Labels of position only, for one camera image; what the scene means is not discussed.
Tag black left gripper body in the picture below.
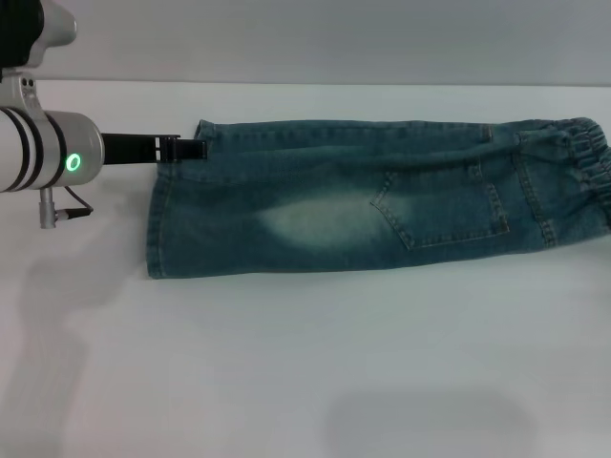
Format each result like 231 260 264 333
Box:
100 133 162 167

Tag blue denim shorts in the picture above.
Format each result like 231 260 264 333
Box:
144 116 611 281

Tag black cable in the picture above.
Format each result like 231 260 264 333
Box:
54 186 95 218

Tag silver cable plug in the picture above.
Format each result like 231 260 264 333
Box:
38 186 58 232

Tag white camera mounting bracket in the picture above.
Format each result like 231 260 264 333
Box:
0 66 48 115

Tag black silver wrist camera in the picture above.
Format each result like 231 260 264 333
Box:
0 0 79 69

